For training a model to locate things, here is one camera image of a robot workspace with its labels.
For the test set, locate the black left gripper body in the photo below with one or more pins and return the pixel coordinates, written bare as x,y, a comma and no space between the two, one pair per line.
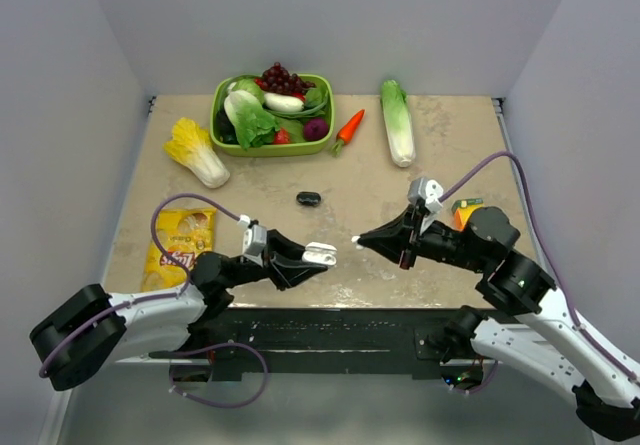
247,270

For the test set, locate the white toy radish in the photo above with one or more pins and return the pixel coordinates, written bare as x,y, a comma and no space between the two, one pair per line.
283,103

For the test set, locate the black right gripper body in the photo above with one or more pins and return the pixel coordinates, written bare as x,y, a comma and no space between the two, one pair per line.
437,242

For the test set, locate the green toy lettuce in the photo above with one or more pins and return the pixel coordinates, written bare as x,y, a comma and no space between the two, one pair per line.
254,126

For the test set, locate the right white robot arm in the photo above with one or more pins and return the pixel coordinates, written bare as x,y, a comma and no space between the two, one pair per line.
601,381

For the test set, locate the red toy strawberry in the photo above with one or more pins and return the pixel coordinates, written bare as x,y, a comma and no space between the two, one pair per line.
281,137

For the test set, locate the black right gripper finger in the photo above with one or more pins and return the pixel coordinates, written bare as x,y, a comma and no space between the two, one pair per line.
396,232
391,249

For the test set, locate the dark red toy grapes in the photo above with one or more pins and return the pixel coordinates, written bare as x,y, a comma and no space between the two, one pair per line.
278,79

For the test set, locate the white earbud charging case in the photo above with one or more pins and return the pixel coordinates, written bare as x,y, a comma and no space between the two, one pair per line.
320,254

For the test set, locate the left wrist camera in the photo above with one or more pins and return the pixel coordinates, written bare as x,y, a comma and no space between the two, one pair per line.
254,240

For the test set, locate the green white napa cabbage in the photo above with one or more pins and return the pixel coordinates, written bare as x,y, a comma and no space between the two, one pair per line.
398,123

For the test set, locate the yellow toy cabbage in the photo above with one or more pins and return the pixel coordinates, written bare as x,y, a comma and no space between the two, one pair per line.
190,146

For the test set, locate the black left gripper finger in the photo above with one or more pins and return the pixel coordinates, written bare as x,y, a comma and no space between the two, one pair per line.
286,274
278,243

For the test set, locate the yellow Lays chip bag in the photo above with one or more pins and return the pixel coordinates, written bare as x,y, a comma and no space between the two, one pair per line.
184,234

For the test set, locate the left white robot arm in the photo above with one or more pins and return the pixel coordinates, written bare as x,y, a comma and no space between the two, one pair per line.
94,328

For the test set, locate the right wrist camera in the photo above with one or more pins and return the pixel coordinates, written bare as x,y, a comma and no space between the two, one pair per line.
424,196

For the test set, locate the white clip earbud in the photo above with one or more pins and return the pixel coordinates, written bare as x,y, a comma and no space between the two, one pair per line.
355,241

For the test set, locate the orange toy carrot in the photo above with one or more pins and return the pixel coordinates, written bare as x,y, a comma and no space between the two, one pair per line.
346,133

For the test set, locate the green plastic basket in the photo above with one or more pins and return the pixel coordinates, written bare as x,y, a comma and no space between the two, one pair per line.
278,150

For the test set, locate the purple toy onion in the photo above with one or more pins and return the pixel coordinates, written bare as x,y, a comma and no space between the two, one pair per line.
315,129

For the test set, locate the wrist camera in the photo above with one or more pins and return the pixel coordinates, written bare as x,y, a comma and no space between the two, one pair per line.
254,240
424,196

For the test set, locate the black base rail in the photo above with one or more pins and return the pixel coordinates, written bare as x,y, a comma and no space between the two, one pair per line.
368,341

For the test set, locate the orange sponge box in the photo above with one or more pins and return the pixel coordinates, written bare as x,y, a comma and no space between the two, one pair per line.
462,209

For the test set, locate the black earbud charging case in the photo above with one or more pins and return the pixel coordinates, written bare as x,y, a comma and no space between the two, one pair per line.
308,199

